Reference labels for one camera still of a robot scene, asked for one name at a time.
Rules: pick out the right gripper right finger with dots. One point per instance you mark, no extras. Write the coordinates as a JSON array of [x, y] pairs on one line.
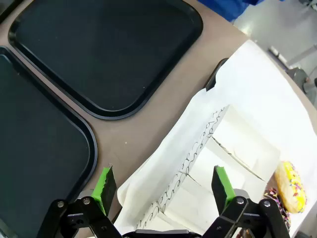
[[223, 193]]

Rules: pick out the black plastic serving tray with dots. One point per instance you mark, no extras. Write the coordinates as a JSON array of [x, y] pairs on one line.
[[99, 57], [213, 77], [37, 136]]

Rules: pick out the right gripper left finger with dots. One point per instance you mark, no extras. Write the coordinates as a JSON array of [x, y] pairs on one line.
[[104, 196]]

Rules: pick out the white paper box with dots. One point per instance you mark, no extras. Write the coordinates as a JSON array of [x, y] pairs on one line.
[[247, 138]]

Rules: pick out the white paper sheet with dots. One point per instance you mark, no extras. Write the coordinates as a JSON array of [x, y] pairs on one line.
[[247, 81]]

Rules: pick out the yellow sprinkled donut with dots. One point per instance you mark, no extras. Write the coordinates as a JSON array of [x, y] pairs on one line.
[[292, 188]]

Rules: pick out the chocolate sprinkled donut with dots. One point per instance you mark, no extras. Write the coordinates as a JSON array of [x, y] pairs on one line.
[[272, 193]]

